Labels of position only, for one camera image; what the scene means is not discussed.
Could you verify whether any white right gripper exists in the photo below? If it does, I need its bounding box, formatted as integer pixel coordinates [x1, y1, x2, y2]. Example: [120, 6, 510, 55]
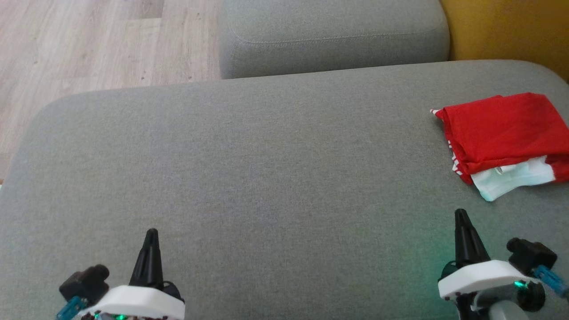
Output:
[438, 209, 546, 320]

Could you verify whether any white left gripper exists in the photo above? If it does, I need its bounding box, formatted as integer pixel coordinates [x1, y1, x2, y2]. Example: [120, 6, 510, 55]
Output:
[76, 228, 185, 320]

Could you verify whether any yellow sofa backrest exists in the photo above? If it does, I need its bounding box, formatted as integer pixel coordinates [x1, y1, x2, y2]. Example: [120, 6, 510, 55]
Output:
[439, 0, 569, 83]

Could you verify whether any small grey sofa seat cushion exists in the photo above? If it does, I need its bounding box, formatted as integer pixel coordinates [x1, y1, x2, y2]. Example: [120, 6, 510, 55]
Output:
[218, 0, 450, 80]

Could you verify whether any large grey sofa seat cushion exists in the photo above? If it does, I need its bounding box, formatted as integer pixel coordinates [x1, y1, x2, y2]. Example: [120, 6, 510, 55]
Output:
[0, 60, 569, 320]

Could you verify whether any red white basketball jersey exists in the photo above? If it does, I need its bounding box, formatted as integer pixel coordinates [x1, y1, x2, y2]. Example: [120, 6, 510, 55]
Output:
[430, 92, 569, 203]

